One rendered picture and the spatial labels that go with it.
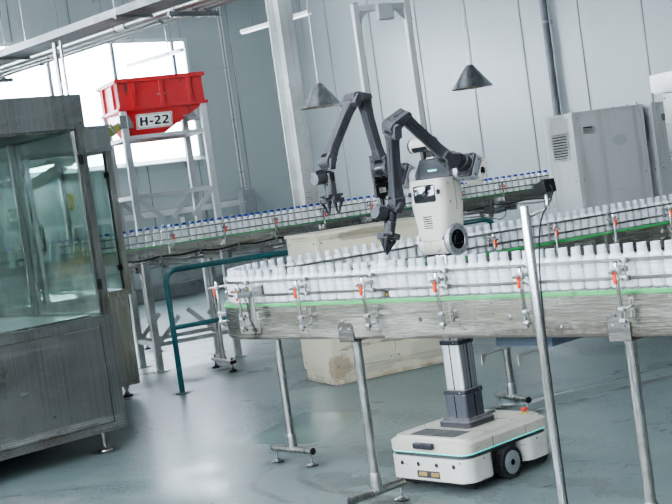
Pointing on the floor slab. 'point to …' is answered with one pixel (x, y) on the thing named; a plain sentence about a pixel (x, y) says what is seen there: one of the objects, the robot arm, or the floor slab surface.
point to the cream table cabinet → (403, 352)
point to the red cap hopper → (151, 117)
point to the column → (291, 101)
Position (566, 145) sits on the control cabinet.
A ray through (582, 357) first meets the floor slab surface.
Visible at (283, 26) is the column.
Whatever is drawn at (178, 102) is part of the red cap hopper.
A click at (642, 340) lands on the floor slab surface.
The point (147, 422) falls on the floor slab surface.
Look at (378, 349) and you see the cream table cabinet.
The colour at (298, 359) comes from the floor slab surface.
